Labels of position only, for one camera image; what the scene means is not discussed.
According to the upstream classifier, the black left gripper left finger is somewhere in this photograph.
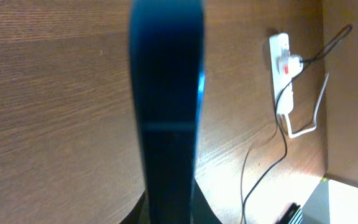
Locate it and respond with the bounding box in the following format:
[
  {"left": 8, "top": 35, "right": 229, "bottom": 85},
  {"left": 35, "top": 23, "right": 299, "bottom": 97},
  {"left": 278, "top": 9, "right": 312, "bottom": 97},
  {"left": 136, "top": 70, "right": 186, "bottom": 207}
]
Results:
[{"left": 119, "top": 192, "right": 146, "bottom": 224}]

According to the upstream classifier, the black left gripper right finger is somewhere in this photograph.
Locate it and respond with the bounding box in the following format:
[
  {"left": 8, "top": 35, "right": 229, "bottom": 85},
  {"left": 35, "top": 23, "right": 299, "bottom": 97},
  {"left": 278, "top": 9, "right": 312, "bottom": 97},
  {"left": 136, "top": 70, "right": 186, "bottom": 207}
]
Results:
[{"left": 191, "top": 180, "right": 221, "bottom": 224}]

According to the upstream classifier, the blue Samsung smartphone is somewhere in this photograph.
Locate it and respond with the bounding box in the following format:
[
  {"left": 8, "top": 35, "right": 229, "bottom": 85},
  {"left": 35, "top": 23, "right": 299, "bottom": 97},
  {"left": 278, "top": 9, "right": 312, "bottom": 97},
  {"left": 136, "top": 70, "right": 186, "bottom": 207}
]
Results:
[{"left": 129, "top": 0, "right": 205, "bottom": 223}]

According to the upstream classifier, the black charging cable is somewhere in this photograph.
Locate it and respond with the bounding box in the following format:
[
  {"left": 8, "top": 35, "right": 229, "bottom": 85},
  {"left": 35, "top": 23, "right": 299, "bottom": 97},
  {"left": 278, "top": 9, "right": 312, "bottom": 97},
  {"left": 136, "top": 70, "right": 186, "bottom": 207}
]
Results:
[{"left": 239, "top": 24, "right": 353, "bottom": 224}]

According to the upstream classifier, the white charger adapter plug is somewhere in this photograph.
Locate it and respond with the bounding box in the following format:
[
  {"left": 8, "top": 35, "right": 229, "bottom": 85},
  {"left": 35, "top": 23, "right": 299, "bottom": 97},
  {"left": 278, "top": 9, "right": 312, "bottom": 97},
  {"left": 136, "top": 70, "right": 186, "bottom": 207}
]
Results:
[{"left": 278, "top": 55, "right": 303, "bottom": 78}]

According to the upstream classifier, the white power strip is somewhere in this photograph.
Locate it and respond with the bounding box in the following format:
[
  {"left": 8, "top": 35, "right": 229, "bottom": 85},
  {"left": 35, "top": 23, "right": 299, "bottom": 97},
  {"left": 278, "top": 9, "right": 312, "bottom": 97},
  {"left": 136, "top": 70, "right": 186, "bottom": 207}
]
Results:
[{"left": 269, "top": 33, "right": 294, "bottom": 114}]

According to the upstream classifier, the white power strip cord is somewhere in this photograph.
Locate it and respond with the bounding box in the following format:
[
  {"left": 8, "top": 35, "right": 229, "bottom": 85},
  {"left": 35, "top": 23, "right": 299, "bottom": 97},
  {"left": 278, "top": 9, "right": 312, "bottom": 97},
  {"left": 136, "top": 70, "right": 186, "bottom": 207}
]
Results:
[{"left": 278, "top": 72, "right": 330, "bottom": 139}]

